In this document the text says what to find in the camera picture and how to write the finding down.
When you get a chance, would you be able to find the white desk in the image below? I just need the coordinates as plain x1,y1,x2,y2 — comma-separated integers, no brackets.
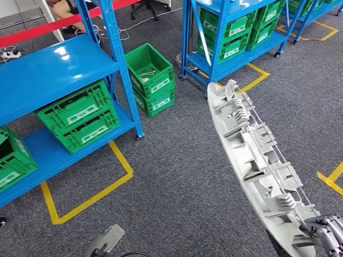
0,0,65,42

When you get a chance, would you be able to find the yellow tape square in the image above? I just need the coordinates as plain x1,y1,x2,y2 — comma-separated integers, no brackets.
317,161,343,196
276,20,339,42

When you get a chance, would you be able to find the white cable bundle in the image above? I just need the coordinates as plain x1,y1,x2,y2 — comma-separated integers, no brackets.
139,70,157,83

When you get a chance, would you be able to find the seated person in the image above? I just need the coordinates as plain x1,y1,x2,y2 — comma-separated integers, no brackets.
47,0,94,35

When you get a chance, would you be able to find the white power strip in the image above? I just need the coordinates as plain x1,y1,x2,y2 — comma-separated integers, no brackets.
2,50,22,59

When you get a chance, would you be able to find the long white floor cable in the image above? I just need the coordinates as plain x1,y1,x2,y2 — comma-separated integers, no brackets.
103,7,183,40

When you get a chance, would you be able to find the blue metal shelf rack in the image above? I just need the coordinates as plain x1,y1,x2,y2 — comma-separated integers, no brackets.
180,0,308,98
0,0,145,228
281,0,343,45

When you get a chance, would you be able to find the red barrier belt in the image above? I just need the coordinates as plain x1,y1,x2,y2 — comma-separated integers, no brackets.
0,0,140,49

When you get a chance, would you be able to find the grey plastic wheel hubcap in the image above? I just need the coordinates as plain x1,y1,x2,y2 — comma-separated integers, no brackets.
207,79,322,257

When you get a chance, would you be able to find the black office chair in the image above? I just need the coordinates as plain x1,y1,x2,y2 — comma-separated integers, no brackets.
131,0,172,21

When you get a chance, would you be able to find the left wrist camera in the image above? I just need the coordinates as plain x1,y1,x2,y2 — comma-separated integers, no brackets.
85,224,125,257

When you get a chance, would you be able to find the chrome stanchion with round base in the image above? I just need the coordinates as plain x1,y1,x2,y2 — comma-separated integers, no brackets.
175,51,199,71

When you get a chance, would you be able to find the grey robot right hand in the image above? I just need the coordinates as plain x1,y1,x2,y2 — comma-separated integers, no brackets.
304,213,343,257

